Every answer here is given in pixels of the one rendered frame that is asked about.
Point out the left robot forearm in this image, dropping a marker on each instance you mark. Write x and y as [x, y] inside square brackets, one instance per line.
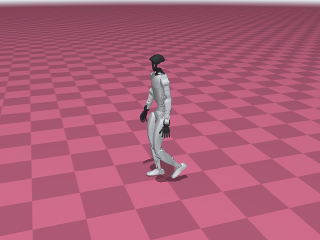
[167, 111]

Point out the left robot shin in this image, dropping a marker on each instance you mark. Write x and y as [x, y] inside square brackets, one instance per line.
[167, 158]

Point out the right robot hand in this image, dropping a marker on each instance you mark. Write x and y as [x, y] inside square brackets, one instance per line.
[143, 115]

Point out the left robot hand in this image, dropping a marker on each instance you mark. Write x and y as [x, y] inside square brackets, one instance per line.
[165, 130]

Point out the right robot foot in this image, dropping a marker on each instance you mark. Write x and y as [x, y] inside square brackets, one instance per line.
[156, 172]

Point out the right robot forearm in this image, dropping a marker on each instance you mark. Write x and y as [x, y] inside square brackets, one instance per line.
[149, 101]

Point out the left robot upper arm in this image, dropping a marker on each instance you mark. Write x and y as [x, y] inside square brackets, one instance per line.
[165, 84]

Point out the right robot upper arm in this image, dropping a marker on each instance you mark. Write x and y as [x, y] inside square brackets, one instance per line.
[151, 90]

